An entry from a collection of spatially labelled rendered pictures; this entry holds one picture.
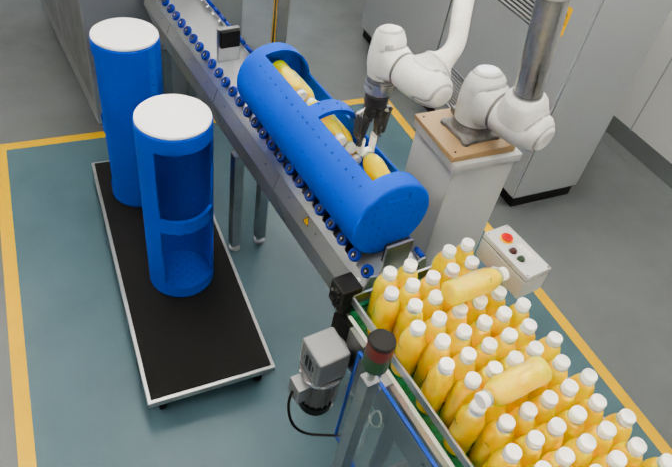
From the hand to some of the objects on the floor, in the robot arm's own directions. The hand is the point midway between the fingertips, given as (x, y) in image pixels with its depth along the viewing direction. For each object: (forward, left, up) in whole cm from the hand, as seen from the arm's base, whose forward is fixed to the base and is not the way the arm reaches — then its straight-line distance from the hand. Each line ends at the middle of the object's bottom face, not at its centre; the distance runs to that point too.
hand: (366, 144), depth 199 cm
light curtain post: (-16, -122, -116) cm, 169 cm away
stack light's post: (+40, +70, -119) cm, 144 cm away
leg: (+21, -75, -116) cm, 140 cm away
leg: (+7, -76, -116) cm, 139 cm away
